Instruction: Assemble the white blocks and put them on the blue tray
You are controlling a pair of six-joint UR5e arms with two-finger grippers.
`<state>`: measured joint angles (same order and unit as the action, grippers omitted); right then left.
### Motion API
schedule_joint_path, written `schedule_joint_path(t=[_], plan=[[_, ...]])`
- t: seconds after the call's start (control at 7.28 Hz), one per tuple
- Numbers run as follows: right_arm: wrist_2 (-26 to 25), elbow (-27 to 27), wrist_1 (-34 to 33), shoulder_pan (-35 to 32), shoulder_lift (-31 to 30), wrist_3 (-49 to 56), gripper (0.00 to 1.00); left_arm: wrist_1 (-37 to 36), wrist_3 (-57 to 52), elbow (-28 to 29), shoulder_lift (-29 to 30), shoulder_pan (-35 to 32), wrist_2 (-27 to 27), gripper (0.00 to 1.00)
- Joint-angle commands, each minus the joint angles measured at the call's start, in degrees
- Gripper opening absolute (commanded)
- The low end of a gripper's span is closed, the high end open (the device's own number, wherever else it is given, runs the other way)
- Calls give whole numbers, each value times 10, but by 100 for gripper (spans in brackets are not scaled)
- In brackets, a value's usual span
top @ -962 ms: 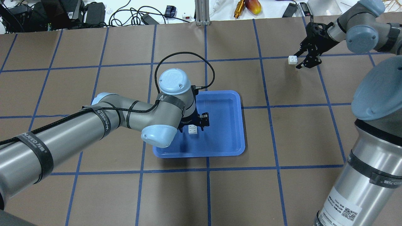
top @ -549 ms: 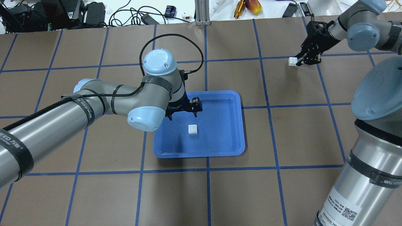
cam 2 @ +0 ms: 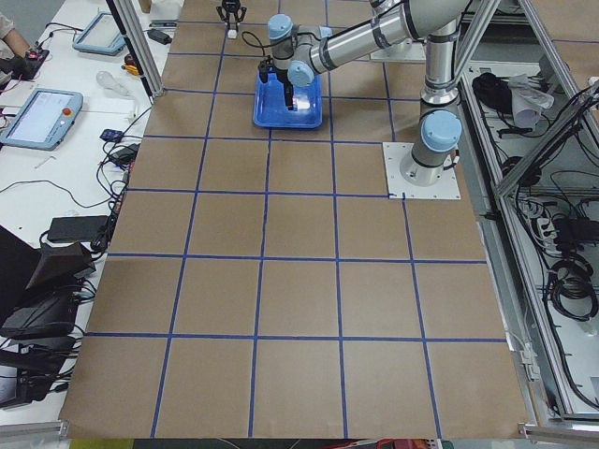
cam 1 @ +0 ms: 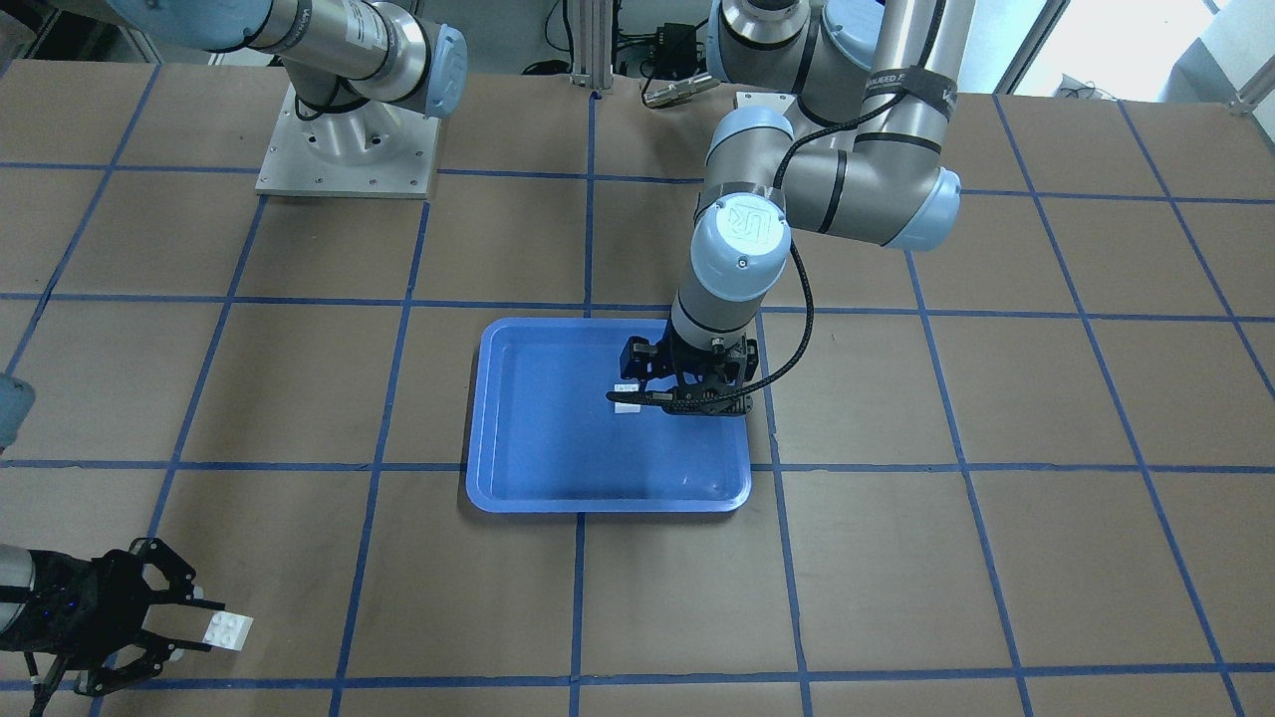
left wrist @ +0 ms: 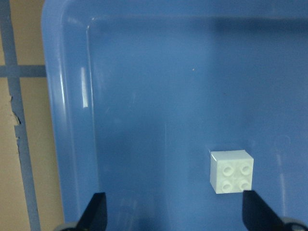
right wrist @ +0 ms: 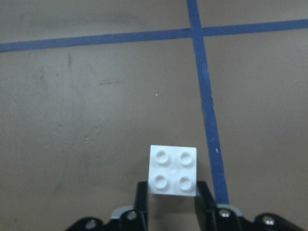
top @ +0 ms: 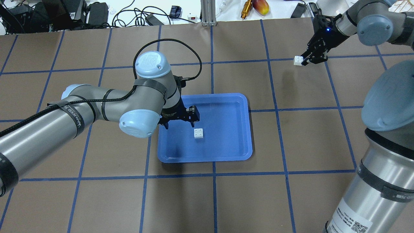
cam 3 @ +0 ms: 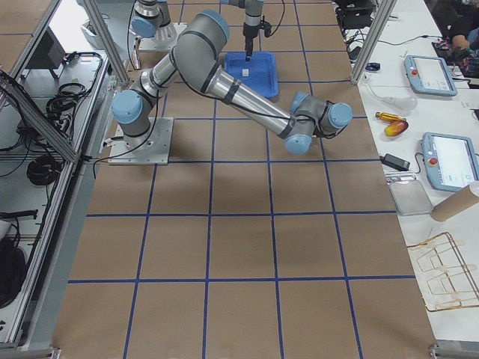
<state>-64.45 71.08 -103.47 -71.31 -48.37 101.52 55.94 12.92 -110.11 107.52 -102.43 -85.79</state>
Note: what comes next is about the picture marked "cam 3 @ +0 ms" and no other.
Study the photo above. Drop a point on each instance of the near teach pendant tablet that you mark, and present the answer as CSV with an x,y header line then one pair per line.
x,y
450,161

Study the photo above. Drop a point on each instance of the blue plastic tray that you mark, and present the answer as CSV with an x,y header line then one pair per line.
x,y
262,72

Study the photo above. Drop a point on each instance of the small blue device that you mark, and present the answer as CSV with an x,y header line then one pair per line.
x,y
373,67

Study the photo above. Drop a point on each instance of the cardboard tube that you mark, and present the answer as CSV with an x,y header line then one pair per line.
x,y
456,203

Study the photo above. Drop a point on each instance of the red yellow mango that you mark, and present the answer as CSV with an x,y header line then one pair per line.
x,y
396,128

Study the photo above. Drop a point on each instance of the far teach pendant tablet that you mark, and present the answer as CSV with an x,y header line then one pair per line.
x,y
429,76

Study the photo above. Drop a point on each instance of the black power adapter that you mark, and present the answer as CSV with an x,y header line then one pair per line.
x,y
394,162

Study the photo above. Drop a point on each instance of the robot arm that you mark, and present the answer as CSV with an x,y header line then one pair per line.
x,y
155,32
195,59

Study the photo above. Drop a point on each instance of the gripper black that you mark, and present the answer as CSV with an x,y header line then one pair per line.
x,y
250,31

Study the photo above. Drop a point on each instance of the clear plastic lid tray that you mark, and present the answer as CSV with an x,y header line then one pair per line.
x,y
410,198

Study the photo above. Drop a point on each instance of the brass cylinder tool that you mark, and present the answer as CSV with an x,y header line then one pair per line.
x,y
388,117

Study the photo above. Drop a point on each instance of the teach pendant tablet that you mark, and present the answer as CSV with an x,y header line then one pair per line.
x,y
450,161
429,76

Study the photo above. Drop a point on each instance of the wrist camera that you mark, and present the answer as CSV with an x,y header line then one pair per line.
x,y
266,27

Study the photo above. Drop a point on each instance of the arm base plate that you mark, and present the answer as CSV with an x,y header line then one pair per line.
x,y
153,147
164,39

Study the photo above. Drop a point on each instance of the aluminium frame post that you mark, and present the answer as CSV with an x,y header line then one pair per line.
x,y
382,15

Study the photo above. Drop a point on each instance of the gold wire rack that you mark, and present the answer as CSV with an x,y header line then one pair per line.
x,y
444,277

